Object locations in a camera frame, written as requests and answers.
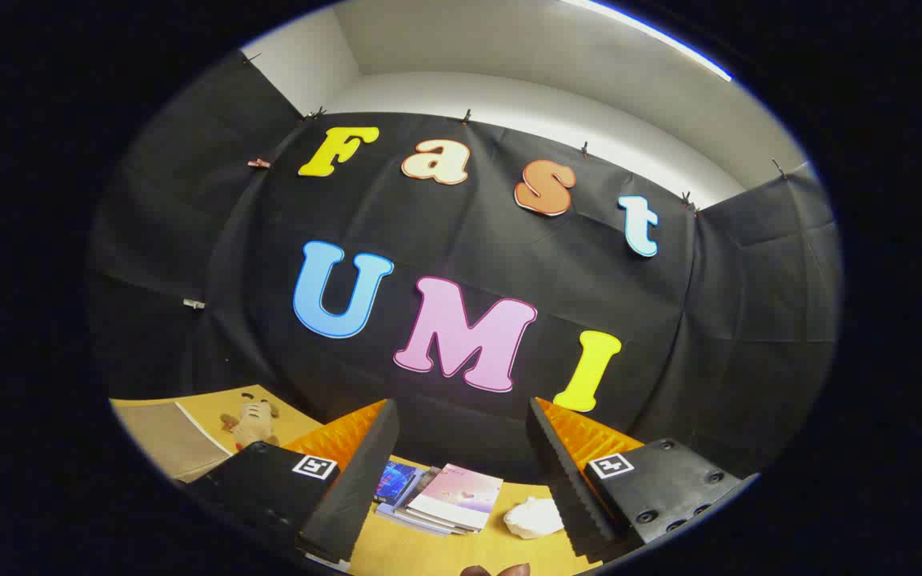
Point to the pale thin book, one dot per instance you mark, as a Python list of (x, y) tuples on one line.
[(397, 516)]

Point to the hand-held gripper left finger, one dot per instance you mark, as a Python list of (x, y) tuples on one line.
[(357, 480)]

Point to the tan plush toy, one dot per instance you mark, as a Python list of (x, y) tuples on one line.
[(253, 424)]

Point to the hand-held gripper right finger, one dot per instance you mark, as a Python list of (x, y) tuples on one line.
[(565, 480)]

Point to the pink clip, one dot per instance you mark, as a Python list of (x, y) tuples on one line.
[(258, 163)]

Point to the pink cover book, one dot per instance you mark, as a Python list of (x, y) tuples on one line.
[(457, 492)]

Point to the white clip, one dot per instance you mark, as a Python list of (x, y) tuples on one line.
[(194, 304)]

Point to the beige fabric storage box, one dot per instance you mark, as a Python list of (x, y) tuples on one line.
[(165, 440)]

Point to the blue cover book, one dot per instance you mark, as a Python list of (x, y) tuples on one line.
[(395, 482)]

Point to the row of black clips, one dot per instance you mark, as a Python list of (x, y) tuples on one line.
[(467, 117)]

